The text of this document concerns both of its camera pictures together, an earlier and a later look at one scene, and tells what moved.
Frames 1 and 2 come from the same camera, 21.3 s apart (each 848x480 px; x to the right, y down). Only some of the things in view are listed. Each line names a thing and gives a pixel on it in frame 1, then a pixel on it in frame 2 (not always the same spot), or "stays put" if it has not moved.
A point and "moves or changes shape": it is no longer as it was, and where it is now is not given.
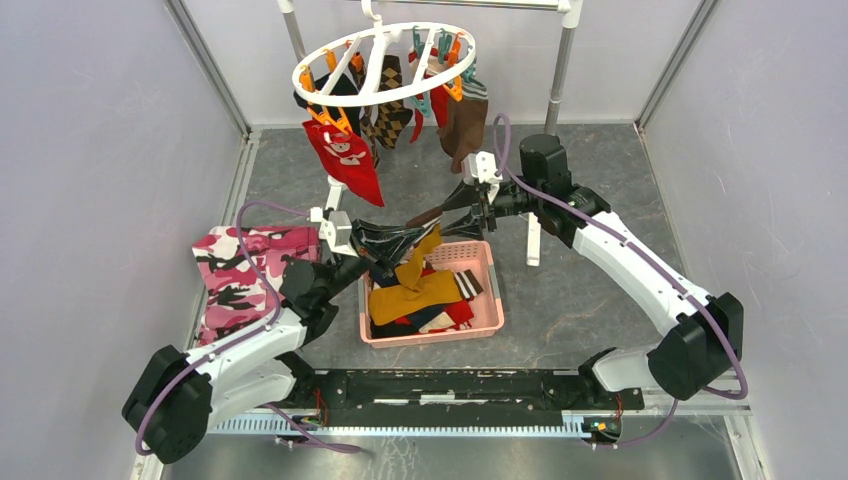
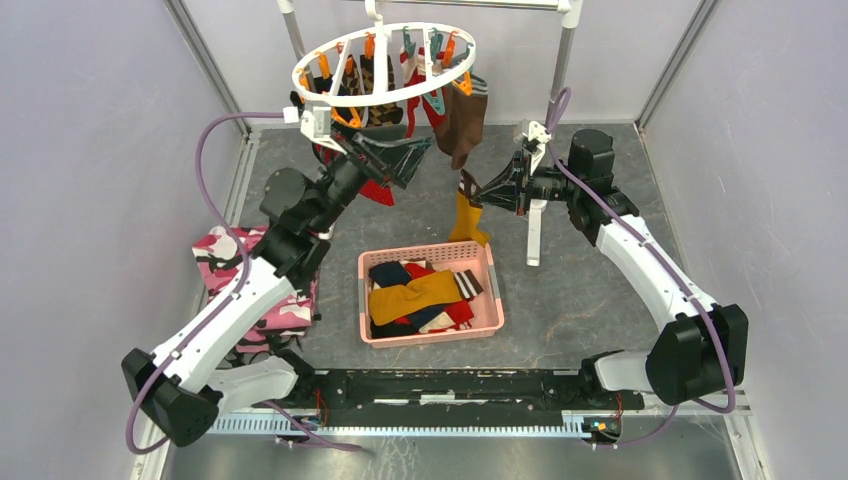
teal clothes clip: x=425 y=105 to x=439 y=102
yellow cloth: x=427 y=289 moves or changes shape
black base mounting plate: x=321 y=395 stays put
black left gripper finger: x=386 y=246 to x=400 y=170
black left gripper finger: x=370 y=235 to x=384 y=134
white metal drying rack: x=568 y=11 stays put
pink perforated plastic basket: x=488 y=308 stays put
